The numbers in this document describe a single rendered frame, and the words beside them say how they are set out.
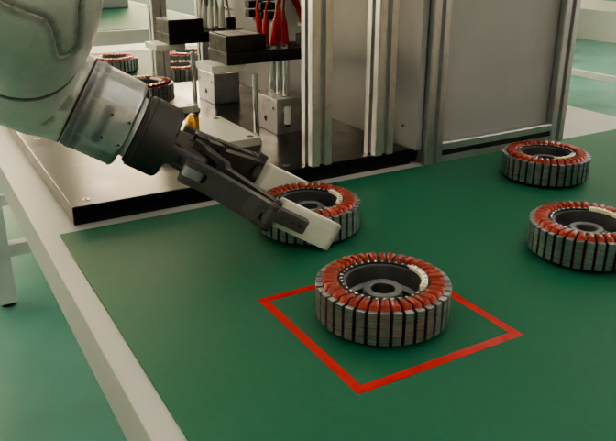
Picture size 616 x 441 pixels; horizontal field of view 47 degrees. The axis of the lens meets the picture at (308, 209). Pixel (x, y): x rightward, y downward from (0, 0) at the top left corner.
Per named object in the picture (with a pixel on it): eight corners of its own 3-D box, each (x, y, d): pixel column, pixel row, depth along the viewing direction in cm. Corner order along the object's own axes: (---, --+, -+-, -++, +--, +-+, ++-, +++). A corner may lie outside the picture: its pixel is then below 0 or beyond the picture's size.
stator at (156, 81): (126, 111, 116) (123, 89, 114) (99, 100, 124) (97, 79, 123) (186, 102, 122) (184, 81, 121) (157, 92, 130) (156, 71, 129)
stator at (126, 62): (138, 66, 176) (137, 51, 175) (139, 73, 166) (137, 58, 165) (92, 68, 174) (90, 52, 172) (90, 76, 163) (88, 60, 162)
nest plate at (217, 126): (161, 159, 94) (160, 151, 94) (128, 135, 107) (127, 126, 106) (261, 145, 101) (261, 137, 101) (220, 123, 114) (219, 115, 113)
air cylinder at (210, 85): (214, 104, 126) (213, 73, 124) (198, 97, 132) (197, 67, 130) (239, 102, 128) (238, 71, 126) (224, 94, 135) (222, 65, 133)
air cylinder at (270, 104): (276, 135, 107) (276, 99, 105) (255, 125, 113) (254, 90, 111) (305, 130, 109) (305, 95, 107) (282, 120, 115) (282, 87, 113)
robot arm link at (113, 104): (52, 154, 65) (114, 181, 67) (93, 67, 63) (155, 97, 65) (66, 129, 73) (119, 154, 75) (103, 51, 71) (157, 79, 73)
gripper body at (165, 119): (120, 148, 75) (199, 183, 78) (115, 172, 67) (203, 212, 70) (150, 85, 73) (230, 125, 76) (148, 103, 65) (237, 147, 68)
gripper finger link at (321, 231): (280, 195, 69) (281, 198, 69) (340, 224, 72) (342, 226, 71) (267, 221, 70) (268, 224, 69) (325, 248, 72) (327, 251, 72)
